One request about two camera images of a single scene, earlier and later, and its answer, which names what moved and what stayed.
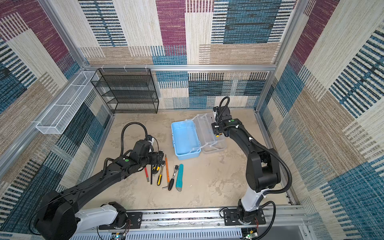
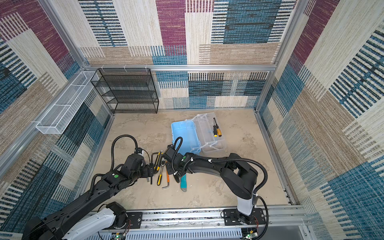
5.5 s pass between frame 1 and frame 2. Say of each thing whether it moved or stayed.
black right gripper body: moved
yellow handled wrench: stayed
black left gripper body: moved
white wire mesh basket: stayed
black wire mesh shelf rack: stayed
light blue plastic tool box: stayed
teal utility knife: moved
